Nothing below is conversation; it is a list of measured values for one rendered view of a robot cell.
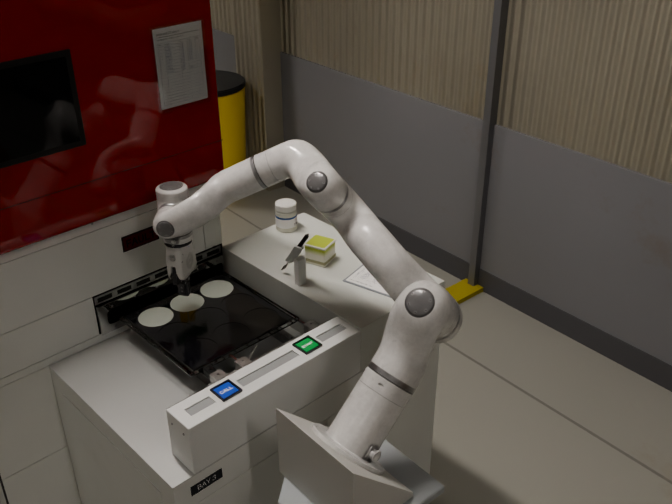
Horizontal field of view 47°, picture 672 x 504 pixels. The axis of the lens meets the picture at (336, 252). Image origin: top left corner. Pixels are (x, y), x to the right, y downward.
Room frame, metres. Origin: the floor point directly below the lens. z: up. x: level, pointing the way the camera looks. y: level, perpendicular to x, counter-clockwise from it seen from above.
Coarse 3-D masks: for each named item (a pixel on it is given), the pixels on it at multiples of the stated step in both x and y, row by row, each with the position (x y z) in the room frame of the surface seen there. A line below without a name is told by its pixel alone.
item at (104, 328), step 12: (204, 264) 2.07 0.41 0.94; (216, 264) 2.10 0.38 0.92; (168, 276) 1.99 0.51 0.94; (144, 288) 1.92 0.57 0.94; (156, 288) 1.95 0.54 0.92; (108, 300) 1.85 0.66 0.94; (120, 300) 1.86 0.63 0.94; (132, 300) 1.89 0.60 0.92; (96, 312) 1.82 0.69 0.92; (132, 312) 1.90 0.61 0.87; (108, 324) 1.83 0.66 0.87; (120, 324) 1.86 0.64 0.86
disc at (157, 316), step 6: (144, 312) 1.85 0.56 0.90; (150, 312) 1.85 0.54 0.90; (156, 312) 1.85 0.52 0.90; (162, 312) 1.85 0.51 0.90; (168, 312) 1.85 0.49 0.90; (138, 318) 1.82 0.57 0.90; (144, 318) 1.82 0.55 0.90; (150, 318) 1.82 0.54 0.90; (156, 318) 1.82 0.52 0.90; (162, 318) 1.82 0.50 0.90; (168, 318) 1.82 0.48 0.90; (144, 324) 1.79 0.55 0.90; (150, 324) 1.79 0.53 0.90; (156, 324) 1.79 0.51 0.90; (162, 324) 1.79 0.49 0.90
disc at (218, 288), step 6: (210, 282) 2.02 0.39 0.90; (216, 282) 2.02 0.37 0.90; (222, 282) 2.02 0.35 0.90; (228, 282) 2.02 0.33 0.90; (204, 288) 1.98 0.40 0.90; (210, 288) 1.98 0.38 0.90; (216, 288) 1.98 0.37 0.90; (222, 288) 1.98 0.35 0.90; (228, 288) 1.98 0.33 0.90; (204, 294) 1.95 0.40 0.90; (210, 294) 1.95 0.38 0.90; (216, 294) 1.95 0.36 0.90; (222, 294) 1.95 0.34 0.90
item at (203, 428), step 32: (288, 352) 1.58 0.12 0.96; (320, 352) 1.58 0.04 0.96; (352, 352) 1.65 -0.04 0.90; (256, 384) 1.45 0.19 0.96; (288, 384) 1.50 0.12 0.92; (320, 384) 1.57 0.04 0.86; (192, 416) 1.34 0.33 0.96; (224, 416) 1.36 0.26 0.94; (256, 416) 1.43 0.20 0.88; (192, 448) 1.30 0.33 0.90; (224, 448) 1.36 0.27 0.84
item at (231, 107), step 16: (224, 80) 4.61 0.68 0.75; (240, 80) 4.61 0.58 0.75; (224, 96) 4.42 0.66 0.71; (240, 96) 4.52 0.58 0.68; (224, 112) 4.42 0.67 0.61; (240, 112) 4.52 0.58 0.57; (224, 128) 4.42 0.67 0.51; (240, 128) 4.51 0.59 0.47; (224, 144) 4.42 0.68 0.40; (240, 144) 4.51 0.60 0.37; (224, 160) 4.42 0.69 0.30; (240, 160) 4.51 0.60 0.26
